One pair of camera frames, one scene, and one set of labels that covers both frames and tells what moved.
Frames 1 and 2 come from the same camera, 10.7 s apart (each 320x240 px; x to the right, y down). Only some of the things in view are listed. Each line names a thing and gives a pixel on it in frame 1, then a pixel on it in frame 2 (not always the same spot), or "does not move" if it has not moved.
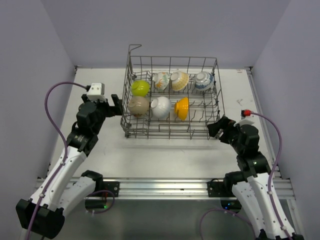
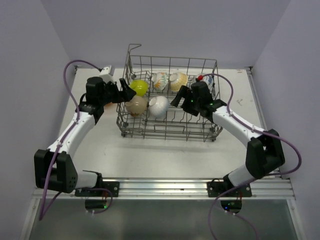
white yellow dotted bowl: x=179 y=80 does not move
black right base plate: x=217 y=189 does not move
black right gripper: x=213 y=128 to x=185 y=92
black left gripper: x=113 y=110 to x=130 y=93
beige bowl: x=138 y=106 does not move
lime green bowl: x=140 y=88 does not move
